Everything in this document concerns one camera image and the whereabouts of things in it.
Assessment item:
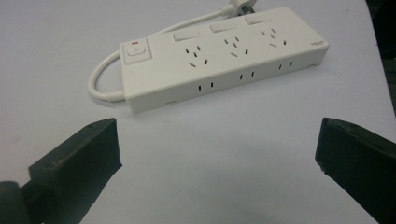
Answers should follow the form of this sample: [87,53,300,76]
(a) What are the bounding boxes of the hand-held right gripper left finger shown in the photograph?
[21,117,123,224]

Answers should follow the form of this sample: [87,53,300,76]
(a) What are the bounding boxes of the white power strip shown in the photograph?
[119,6,331,115]

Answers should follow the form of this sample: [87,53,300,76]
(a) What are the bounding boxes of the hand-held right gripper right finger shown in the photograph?
[314,117,396,224]

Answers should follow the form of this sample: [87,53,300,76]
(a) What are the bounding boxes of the white power cable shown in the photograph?
[87,8,232,103]

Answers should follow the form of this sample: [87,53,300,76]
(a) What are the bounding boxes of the white plug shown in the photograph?
[221,0,259,17]

